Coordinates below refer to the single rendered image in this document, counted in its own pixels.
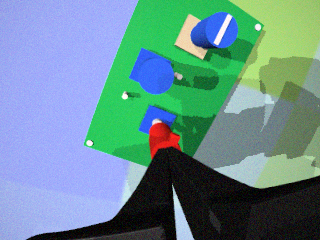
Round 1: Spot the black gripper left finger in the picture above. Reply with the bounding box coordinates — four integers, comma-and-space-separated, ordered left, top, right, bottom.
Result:
25, 148, 177, 240

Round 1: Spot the green circuit board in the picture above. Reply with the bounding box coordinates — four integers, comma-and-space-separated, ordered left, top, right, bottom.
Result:
84, 0, 264, 168

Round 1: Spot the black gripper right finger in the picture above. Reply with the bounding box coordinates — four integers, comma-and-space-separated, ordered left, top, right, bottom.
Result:
165, 147, 320, 240

